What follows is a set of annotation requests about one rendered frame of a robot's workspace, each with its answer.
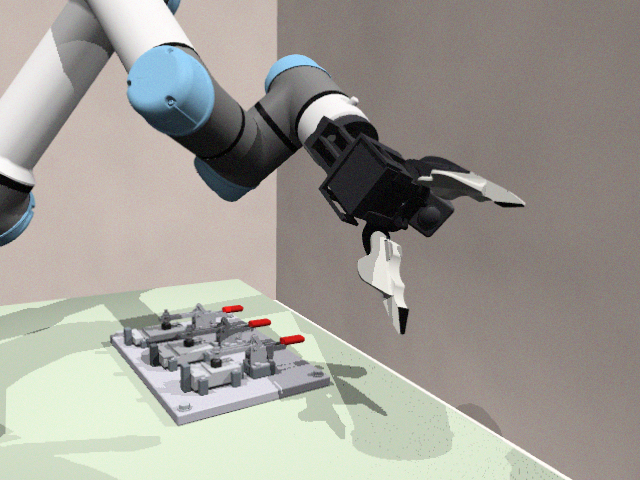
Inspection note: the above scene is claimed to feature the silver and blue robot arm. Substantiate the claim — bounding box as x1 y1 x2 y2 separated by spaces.
0 0 370 247

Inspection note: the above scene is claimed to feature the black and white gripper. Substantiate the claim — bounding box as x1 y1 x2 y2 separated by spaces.
304 115 526 335

